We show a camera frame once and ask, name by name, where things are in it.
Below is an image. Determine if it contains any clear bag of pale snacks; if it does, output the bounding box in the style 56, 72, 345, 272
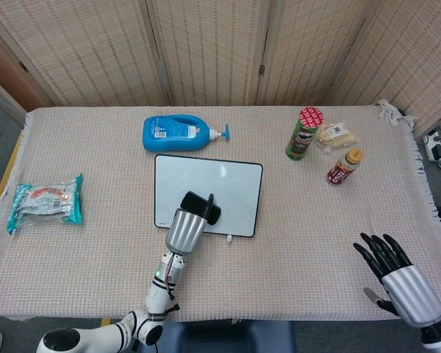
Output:
315, 123, 356, 151

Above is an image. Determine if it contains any white power strip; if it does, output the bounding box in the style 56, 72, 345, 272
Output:
422, 131, 441, 163

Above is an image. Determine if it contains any black whiteboard eraser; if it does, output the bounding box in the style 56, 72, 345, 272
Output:
179, 190, 222, 226

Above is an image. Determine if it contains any beige woven tablecloth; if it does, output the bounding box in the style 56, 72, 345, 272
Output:
0, 99, 441, 325

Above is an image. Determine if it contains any red Costa coffee bottle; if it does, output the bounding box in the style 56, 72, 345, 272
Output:
326, 148, 365, 187

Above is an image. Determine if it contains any woven folding screen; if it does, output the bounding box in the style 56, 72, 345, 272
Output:
0, 0, 441, 140

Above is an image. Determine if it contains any left silver and black robot hand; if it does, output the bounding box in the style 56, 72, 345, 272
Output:
165, 193, 215, 255

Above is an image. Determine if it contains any blue pump detergent bottle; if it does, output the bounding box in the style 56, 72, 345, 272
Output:
142, 114, 232, 152

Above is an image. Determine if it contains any right silver and black robot hand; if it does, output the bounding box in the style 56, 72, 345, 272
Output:
353, 232, 441, 329

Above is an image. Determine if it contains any teal and white snack package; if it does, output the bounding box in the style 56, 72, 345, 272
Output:
6, 173, 85, 236

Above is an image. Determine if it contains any green Pringles can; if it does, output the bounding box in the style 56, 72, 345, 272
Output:
284, 106, 325, 161

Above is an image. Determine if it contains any white board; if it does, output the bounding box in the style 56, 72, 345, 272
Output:
154, 154, 264, 239

